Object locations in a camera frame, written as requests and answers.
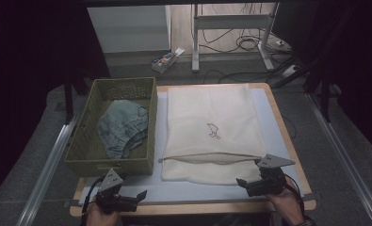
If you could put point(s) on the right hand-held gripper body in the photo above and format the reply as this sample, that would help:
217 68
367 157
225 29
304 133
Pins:
268 183

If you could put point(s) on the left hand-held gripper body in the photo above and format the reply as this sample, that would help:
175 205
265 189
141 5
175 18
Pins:
114 201

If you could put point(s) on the green woven basket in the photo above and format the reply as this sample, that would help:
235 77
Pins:
89 147

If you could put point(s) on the blue denim garment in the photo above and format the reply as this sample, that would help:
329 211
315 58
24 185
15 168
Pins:
121 125

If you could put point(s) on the white mesh laundry bag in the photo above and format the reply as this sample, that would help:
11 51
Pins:
205 106

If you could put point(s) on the person's left hand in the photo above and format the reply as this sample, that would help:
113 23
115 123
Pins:
102 218

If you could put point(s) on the person's right hand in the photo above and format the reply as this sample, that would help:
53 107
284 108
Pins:
287 204

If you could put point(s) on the white table mat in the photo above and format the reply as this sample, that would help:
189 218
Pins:
180 191

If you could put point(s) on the grey tape strip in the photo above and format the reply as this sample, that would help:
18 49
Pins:
70 203
312 196

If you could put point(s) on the black stand leg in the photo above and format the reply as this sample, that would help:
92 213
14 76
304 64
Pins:
325 100
68 100

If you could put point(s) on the white power strip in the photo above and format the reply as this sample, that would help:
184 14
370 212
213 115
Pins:
289 70

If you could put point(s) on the black tripod legs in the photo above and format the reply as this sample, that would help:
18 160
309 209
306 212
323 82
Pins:
296 70

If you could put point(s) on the small open cardboard box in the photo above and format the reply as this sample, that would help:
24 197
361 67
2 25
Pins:
164 61

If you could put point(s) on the white cabinet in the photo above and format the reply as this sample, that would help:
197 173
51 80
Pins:
130 28

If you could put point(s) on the aluminium floor rail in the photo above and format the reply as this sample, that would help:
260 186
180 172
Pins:
45 175
347 157

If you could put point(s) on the white metal desk frame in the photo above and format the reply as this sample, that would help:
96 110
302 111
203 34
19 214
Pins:
230 21

